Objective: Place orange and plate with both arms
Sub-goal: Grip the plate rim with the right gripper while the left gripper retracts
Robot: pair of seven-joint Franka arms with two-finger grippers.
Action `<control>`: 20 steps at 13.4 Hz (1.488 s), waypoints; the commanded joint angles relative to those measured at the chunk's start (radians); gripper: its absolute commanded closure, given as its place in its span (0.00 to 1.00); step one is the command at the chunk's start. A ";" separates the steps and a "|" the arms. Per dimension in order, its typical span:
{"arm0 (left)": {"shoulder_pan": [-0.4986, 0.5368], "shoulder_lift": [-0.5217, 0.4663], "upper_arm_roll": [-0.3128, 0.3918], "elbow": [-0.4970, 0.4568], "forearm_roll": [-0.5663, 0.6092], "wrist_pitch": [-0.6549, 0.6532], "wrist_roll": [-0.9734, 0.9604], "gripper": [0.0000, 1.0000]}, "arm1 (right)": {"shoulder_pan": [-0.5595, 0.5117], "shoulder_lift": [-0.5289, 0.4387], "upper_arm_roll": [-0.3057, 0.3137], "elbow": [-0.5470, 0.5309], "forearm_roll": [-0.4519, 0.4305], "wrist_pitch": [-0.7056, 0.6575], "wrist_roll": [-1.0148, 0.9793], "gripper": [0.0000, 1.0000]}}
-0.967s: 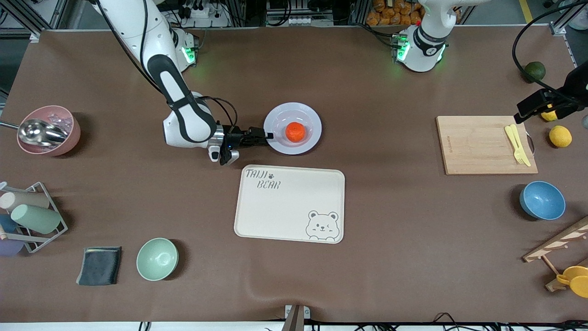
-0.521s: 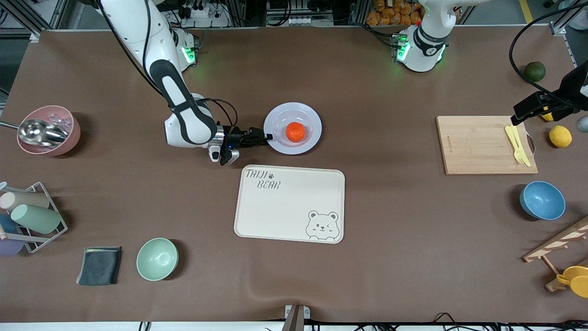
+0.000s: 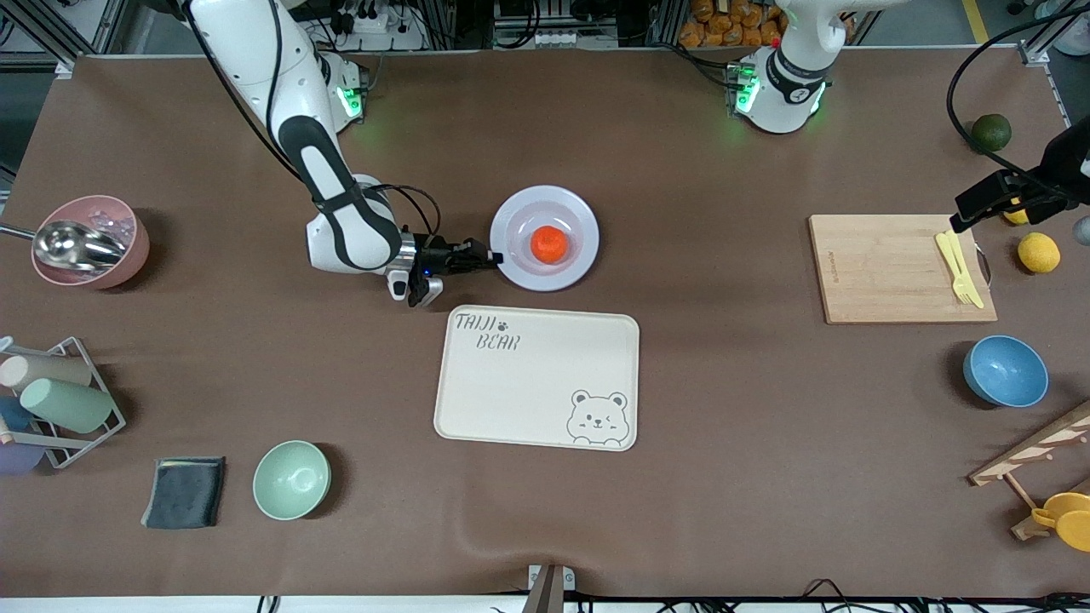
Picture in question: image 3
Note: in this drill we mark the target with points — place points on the cream tray with bear print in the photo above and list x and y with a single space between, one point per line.
536 379

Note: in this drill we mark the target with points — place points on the yellow mug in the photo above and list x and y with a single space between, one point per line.
1069 521

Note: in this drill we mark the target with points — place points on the purple cup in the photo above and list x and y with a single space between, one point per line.
19 458

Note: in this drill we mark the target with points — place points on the orange fruit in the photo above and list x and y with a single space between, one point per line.
549 244

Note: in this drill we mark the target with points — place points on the wooden mug rack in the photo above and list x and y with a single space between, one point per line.
1035 447

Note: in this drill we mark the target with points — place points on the dark green lime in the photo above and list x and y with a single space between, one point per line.
991 134

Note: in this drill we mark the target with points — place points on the aluminium frame profile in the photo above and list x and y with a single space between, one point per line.
1035 53

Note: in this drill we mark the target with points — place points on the dark grey folded cloth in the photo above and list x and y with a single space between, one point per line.
184 492

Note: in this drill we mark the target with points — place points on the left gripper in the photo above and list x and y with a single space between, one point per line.
1067 163

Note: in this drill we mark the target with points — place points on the blue cup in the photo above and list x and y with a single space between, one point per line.
13 413

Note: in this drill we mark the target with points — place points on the beige cup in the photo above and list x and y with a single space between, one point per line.
51 371

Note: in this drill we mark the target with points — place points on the pink bowl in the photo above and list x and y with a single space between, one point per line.
132 255

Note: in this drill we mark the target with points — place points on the white power strip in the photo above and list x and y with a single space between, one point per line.
375 24

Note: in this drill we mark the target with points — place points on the mint green cup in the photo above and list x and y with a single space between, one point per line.
68 405

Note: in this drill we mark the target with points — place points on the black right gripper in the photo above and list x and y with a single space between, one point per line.
437 255

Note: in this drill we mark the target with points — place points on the yellow lemon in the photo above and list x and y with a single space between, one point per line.
1016 217
1039 253

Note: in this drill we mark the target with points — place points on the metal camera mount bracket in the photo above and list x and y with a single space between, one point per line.
549 589

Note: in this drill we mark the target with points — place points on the pile of brown bread rolls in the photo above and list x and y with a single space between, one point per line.
715 25

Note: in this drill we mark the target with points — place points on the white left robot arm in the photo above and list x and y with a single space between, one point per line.
788 77

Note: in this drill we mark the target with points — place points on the light green bowl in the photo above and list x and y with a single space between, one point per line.
291 480

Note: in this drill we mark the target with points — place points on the metal scoop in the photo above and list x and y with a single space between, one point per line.
77 245

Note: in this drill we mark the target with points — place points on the white round plate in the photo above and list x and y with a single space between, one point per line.
519 217

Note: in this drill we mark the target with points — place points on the blue bowl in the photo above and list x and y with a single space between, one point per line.
1006 372

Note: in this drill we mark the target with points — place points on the wooden cutting board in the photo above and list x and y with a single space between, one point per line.
894 272

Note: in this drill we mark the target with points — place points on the yellow plastic fork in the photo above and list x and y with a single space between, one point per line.
962 291

